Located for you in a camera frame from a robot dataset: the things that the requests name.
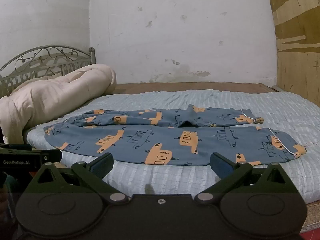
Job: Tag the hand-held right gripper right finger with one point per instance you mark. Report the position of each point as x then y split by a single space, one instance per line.
220 166

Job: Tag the worn wooden door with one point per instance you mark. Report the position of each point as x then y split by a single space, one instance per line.
297 42

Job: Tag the light blue bed sheet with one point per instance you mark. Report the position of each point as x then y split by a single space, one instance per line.
160 177

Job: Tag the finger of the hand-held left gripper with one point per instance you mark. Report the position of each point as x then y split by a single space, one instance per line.
51 157

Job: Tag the brown wooden bed board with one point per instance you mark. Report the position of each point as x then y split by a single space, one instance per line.
200 87

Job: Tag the cream quilted comforter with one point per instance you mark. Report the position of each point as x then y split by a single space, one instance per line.
50 95

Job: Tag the grey metal headboard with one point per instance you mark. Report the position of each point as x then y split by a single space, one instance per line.
47 57

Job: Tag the blue pants with orange print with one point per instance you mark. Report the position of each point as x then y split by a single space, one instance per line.
160 140

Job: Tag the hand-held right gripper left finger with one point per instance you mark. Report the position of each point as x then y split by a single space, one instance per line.
104 164

